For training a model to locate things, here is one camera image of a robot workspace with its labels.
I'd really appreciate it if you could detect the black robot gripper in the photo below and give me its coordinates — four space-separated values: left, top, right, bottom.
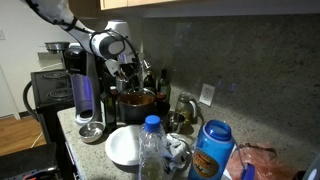
118 61 142 93

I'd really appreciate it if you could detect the glass pot lid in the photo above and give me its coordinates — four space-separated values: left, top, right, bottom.
118 87 157 106

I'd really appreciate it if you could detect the dark pot with orange interior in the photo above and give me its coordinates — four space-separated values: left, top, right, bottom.
117 96 158 123

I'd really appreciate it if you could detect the dark jar with red lid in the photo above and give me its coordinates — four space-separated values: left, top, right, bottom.
154 92 171 116

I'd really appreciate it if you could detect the white plate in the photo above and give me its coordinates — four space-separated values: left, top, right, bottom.
104 124 144 167

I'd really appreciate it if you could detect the steel utensil holder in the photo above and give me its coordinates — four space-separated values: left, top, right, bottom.
115 76 133 93

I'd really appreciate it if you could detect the dark glass bottle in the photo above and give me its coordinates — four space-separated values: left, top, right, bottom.
143 69 157 94

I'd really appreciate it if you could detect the small glass spice jar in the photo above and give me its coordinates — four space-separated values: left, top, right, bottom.
109 85 119 99

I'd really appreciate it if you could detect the green glass bottle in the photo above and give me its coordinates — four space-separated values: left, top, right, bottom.
157 68 172 104

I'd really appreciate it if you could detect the dark olive oil bottle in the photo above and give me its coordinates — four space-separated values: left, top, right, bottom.
100 81 118 134

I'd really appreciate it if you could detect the silver and black coffee maker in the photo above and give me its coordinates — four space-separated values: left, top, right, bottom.
63 42 104 126

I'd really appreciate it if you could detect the small steel cup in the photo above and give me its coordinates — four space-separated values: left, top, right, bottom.
163 110 186 134

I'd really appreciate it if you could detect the glass oil cruet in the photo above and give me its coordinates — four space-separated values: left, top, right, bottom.
174 91 199 125

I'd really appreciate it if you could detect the small steel bowl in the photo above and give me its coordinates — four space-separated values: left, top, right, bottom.
78 121 106 144

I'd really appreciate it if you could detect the clear water bottle blue cap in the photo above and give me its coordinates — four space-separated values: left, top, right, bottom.
138 114 167 180

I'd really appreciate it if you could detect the crumpled white paper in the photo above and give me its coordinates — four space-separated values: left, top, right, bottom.
161 133 194 180

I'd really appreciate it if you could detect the black electric stove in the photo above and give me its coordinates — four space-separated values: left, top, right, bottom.
30 69 79 180

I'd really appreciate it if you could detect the small steel saucepan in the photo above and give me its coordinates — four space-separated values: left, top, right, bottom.
44 41 71 54

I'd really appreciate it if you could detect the blue plastic drinking bottle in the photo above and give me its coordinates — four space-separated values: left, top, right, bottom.
187 119 257 180

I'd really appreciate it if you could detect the black mounting platform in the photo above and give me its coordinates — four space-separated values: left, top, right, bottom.
0 142 59 180

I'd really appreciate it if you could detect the pink plastic bag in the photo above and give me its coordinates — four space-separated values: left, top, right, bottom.
226 142 298 180

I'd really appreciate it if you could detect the white wall outlet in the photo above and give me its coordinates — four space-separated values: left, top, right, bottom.
198 83 216 107

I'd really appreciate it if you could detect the black curved hose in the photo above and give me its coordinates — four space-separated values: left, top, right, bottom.
22 81 39 123

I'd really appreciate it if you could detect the white cable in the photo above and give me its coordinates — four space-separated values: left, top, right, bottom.
30 131 44 149

